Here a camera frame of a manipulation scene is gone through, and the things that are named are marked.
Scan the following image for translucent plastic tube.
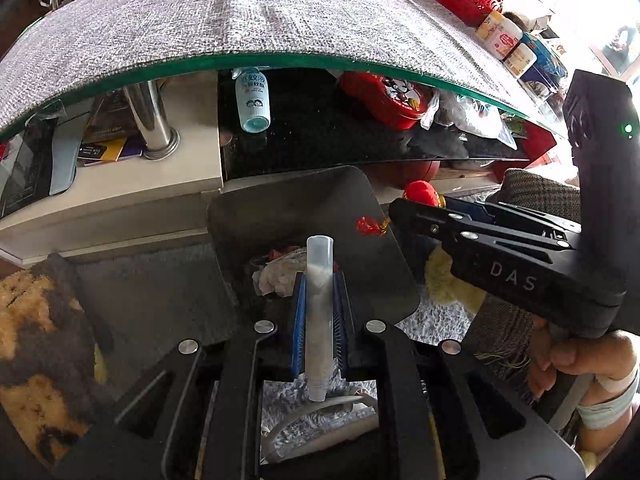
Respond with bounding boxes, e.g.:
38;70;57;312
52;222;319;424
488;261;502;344
306;235;335;402

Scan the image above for brown fuzzy cushion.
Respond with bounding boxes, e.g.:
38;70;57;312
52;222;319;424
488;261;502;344
0;255;116;466

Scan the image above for yellow capped white bottle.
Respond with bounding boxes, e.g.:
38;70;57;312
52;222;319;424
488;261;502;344
475;10;507;41

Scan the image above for stack of booklets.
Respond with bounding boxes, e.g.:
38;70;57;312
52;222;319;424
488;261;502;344
77;132;146;167

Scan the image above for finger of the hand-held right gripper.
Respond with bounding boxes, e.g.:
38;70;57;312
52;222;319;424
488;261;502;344
389;198;573;252
442;195;583;235

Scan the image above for grey woven table mat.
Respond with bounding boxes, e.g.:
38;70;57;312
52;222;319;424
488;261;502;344
0;0;571;133

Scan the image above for person's right forearm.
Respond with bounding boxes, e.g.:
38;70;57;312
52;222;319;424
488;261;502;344
575;367;640;461

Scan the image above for pink label white bottle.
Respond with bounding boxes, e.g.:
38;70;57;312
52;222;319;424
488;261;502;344
487;22;522;59

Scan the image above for red cartoon tin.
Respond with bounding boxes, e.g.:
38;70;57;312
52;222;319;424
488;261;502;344
340;72;431;131

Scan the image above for steel table leg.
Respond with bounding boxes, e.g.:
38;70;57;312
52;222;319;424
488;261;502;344
122;80;181;161

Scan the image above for red plush toy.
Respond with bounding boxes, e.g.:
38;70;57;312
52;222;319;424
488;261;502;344
404;180;446;208

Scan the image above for cream table base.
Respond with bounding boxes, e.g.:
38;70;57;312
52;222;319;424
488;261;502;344
0;72;223;261

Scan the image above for black trash bin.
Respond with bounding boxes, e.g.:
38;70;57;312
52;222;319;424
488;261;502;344
207;165;420;341

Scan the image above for crumpled white tissue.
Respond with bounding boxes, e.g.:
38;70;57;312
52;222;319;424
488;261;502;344
252;247;307;297

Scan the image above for yellow plush toy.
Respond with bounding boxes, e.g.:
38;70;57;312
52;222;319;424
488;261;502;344
425;247;486;306

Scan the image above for person's right hand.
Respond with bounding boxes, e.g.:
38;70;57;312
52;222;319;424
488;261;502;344
529;329;640;411

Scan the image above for small cream jar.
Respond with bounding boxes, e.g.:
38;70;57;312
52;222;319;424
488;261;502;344
502;42;538;78

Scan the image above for blue round tin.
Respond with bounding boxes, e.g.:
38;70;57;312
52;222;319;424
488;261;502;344
520;32;568;91

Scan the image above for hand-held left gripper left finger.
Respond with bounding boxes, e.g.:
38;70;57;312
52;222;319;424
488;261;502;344
65;272;307;480

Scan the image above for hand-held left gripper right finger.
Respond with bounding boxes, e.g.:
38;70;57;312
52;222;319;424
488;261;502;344
332;272;586;480

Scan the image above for crumpled plastic bags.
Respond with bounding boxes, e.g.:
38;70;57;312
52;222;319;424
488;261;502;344
430;92;518;148

